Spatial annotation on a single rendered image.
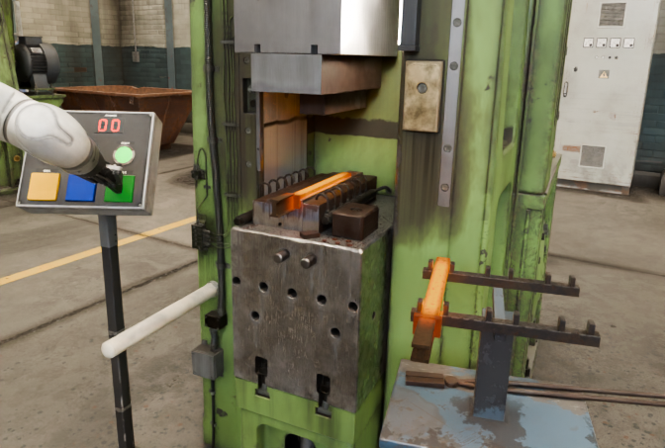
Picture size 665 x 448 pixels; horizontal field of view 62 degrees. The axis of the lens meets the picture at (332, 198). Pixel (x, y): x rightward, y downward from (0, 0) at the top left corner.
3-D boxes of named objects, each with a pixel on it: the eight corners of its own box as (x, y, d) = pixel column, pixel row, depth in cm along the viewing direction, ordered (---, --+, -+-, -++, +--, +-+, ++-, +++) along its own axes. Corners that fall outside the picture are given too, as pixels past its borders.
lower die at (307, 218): (318, 234, 142) (319, 202, 140) (252, 223, 150) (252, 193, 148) (375, 199, 179) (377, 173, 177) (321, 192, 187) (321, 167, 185)
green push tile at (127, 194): (131, 202, 146) (135, 175, 148) (103, 201, 146) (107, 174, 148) (134, 204, 147) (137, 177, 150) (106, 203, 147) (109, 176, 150)
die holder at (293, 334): (355, 413, 142) (361, 250, 131) (233, 376, 158) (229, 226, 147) (418, 323, 192) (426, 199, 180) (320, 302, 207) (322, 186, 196)
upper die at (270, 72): (321, 95, 133) (322, 54, 131) (250, 91, 142) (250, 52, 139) (380, 88, 170) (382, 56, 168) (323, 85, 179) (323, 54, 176)
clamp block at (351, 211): (361, 241, 137) (362, 217, 136) (331, 236, 141) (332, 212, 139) (378, 228, 148) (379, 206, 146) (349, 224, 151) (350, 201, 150)
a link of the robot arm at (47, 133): (104, 136, 119) (51, 113, 120) (71, 106, 104) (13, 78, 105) (76, 180, 116) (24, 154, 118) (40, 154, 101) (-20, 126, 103)
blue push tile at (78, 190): (93, 201, 145) (96, 174, 147) (64, 200, 145) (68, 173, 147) (95, 203, 147) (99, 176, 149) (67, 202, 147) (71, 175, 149)
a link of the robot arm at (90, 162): (88, 169, 117) (99, 177, 123) (94, 129, 120) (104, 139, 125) (45, 168, 117) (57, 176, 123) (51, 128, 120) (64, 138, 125)
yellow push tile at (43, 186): (55, 200, 145) (59, 173, 147) (27, 199, 145) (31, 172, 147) (58, 202, 147) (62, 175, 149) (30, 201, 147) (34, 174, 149)
